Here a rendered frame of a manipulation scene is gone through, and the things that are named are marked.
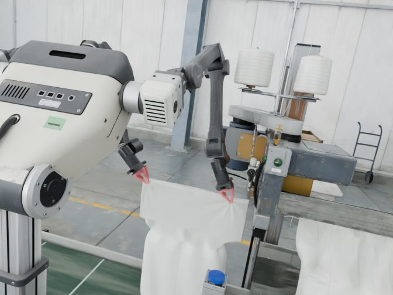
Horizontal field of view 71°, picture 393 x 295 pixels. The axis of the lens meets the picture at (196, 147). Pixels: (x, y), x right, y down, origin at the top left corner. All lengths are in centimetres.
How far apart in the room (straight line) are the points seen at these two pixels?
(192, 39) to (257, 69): 477
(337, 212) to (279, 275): 56
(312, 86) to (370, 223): 60
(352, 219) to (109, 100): 103
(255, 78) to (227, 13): 520
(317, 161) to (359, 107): 544
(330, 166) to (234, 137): 53
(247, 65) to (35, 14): 756
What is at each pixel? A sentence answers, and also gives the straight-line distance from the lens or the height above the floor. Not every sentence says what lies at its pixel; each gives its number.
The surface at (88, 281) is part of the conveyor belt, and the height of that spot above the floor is 38.
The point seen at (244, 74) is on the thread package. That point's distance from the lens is 126.
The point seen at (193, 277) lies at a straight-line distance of 136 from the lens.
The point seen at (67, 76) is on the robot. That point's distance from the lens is 86.
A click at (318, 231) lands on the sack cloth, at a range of 131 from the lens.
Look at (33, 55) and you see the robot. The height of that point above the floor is 152.
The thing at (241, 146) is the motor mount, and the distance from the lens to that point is 140.
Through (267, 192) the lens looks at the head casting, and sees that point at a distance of 105.
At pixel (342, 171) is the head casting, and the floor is 128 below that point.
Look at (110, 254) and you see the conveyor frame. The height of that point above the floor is 40.
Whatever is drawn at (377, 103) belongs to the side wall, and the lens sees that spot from 654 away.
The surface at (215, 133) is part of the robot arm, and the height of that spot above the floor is 131.
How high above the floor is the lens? 151
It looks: 13 degrees down
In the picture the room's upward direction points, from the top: 8 degrees clockwise
